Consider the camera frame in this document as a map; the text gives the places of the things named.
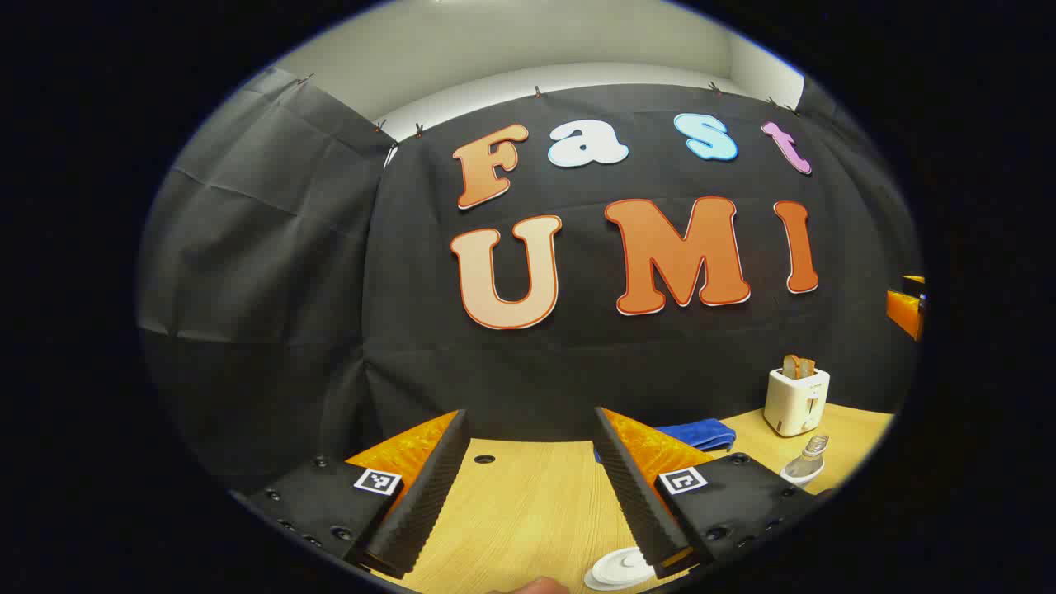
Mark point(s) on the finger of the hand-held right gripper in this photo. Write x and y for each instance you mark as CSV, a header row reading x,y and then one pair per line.
x,y
903,309

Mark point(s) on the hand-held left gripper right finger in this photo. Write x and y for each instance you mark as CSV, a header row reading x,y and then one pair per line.
x,y
631,495

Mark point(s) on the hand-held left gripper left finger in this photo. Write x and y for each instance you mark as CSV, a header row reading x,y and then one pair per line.
x,y
421,511

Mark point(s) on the white teacup lid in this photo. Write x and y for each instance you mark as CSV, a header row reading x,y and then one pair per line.
x,y
620,565

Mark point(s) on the green label water bottle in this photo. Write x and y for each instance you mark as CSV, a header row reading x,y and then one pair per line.
x,y
813,450

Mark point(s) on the blue folded towel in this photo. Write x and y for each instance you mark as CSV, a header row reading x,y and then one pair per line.
x,y
701,432

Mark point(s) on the toast bread slice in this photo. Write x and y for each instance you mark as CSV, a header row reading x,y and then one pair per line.
x,y
807,368
790,367

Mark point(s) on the white toaster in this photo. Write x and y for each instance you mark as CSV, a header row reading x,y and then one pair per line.
x,y
794,404

